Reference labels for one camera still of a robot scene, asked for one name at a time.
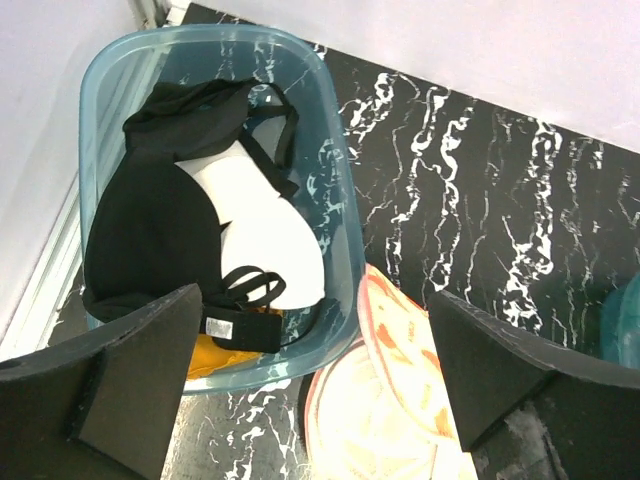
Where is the floral mesh laundry bag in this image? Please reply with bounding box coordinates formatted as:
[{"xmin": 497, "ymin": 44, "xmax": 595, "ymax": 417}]
[{"xmin": 304, "ymin": 266, "xmax": 477, "ymax": 479}]

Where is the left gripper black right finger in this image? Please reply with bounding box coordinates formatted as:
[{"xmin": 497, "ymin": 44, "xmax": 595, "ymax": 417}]
[{"xmin": 428, "ymin": 290, "xmax": 639, "ymax": 479}]

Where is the teal plastic bin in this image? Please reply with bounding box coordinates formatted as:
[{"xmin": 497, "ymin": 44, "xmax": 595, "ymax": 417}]
[
  {"xmin": 79, "ymin": 24, "xmax": 365, "ymax": 395},
  {"xmin": 600, "ymin": 274, "xmax": 640, "ymax": 369}
]

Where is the white bra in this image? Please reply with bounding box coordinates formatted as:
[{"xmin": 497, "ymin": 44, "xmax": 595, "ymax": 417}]
[{"xmin": 178, "ymin": 141, "xmax": 325, "ymax": 310}]

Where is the black bra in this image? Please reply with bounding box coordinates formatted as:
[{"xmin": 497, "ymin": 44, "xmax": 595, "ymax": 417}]
[{"xmin": 82, "ymin": 77, "xmax": 301, "ymax": 354}]

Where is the teal plastic bin left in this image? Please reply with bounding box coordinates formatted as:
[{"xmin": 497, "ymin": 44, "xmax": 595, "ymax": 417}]
[{"xmin": 79, "ymin": 24, "xmax": 365, "ymax": 395}]

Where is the yellow garment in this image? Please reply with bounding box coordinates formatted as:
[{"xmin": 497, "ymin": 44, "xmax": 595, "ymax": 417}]
[{"xmin": 187, "ymin": 307, "xmax": 283, "ymax": 380}]

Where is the teal plastic bin right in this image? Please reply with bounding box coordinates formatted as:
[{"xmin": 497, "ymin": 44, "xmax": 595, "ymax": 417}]
[{"xmin": 600, "ymin": 274, "xmax": 640, "ymax": 369}]

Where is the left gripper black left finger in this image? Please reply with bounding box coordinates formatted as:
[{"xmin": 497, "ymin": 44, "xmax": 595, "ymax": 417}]
[{"xmin": 1, "ymin": 285, "xmax": 202, "ymax": 479}]

